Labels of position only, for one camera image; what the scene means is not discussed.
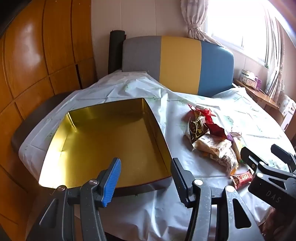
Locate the white patterned bag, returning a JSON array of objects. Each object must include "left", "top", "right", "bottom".
[{"left": 276, "top": 91, "right": 296, "bottom": 130}]

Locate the hanging floral curtain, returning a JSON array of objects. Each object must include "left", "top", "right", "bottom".
[{"left": 264, "top": 7, "right": 289, "bottom": 98}]

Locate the white printed tablecloth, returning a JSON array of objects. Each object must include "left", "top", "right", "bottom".
[{"left": 20, "top": 70, "right": 296, "bottom": 241}]

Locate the small red candy bar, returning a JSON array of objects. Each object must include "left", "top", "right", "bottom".
[{"left": 230, "top": 169, "right": 253, "bottom": 190}]

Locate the window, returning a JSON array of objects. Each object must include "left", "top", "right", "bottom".
[{"left": 206, "top": 0, "right": 278, "bottom": 67}]

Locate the floral tissue box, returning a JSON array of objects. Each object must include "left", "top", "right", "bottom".
[{"left": 245, "top": 77, "right": 259, "bottom": 90}]

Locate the white green box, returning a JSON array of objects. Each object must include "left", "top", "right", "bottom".
[{"left": 240, "top": 69, "right": 255, "bottom": 80}]

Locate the beige bread packet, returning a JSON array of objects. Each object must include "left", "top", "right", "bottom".
[{"left": 193, "top": 134, "right": 232, "bottom": 156}]

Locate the wooden cabinet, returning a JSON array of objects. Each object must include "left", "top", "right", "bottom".
[{"left": 0, "top": 0, "right": 97, "bottom": 241}]

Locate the red twisted wrapper packet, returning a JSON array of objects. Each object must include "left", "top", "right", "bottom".
[{"left": 188, "top": 104, "right": 216, "bottom": 123}]

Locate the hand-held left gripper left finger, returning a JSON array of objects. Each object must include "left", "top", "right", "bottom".
[{"left": 26, "top": 158, "right": 122, "bottom": 241}]

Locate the gold tin box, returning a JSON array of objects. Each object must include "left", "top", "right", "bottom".
[{"left": 38, "top": 98, "right": 173, "bottom": 197}]

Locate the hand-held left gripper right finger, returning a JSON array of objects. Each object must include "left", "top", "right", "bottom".
[{"left": 171, "top": 158, "right": 265, "bottom": 241}]

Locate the tied floral curtain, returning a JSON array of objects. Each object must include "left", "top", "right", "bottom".
[{"left": 180, "top": 0, "right": 234, "bottom": 49}]

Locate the black rolled mat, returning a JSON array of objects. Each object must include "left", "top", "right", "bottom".
[{"left": 109, "top": 30, "right": 127, "bottom": 74}]

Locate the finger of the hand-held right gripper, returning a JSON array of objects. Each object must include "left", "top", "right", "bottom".
[
  {"left": 240, "top": 147, "right": 263, "bottom": 173},
  {"left": 272, "top": 144, "right": 296, "bottom": 173}
]

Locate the clear nut packet orange edge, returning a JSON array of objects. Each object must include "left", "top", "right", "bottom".
[{"left": 209, "top": 148, "right": 238, "bottom": 175}]

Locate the dark brown snack packet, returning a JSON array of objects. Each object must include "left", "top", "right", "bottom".
[{"left": 186, "top": 116, "right": 207, "bottom": 145}]

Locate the yellow green snack bar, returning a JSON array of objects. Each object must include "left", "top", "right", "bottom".
[{"left": 232, "top": 138, "right": 244, "bottom": 163}]

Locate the grey yellow blue chair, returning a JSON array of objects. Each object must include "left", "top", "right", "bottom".
[{"left": 121, "top": 35, "right": 235, "bottom": 98}]

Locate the wooden side shelf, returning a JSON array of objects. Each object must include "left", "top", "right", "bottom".
[{"left": 232, "top": 78, "right": 280, "bottom": 109}]

